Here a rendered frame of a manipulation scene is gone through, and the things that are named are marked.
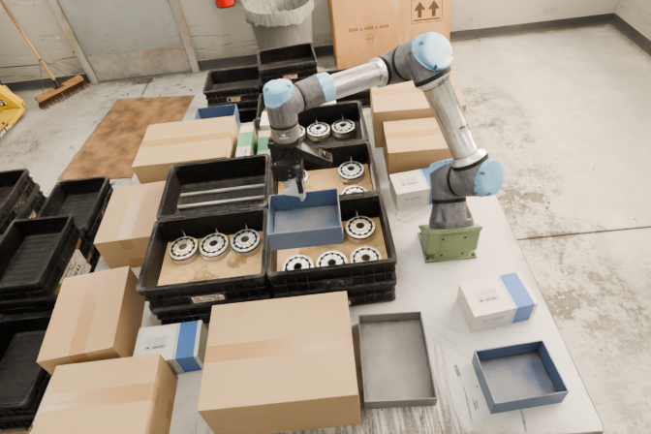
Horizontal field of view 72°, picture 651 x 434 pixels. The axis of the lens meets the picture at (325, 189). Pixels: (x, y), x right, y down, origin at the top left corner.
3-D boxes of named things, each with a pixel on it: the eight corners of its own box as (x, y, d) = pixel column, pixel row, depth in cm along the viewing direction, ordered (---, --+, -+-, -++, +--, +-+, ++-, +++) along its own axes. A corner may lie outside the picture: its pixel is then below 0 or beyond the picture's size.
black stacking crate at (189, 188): (274, 175, 186) (269, 154, 178) (273, 228, 164) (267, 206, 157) (180, 187, 187) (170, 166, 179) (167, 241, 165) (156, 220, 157)
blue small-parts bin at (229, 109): (239, 115, 229) (236, 104, 224) (236, 133, 218) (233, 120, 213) (201, 119, 230) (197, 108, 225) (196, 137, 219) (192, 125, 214)
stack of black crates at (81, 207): (85, 221, 275) (57, 180, 252) (133, 216, 274) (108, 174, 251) (60, 275, 246) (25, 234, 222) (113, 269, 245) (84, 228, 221)
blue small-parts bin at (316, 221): (339, 204, 134) (337, 187, 129) (343, 243, 123) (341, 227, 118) (273, 211, 135) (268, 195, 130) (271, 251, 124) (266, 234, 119)
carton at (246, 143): (243, 137, 206) (240, 126, 202) (256, 136, 206) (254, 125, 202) (237, 170, 189) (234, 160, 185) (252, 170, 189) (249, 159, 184)
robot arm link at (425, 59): (478, 185, 154) (412, 37, 141) (513, 184, 141) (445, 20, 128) (455, 203, 149) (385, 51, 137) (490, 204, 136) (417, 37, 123)
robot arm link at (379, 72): (394, 49, 152) (266, 88, 130) (415, 40, 142) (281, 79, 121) (404, 82, 154) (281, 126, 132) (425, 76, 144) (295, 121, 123)
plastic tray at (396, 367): (358, 323, 146) (357, 314, 142) (420, 319, 144) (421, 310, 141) (364, 409, 126) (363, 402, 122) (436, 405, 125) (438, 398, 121)
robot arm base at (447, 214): (465, 221, 164) (462, 194, 164) (480, 226, 149) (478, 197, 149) (424, 225, 164) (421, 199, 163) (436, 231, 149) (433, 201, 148)
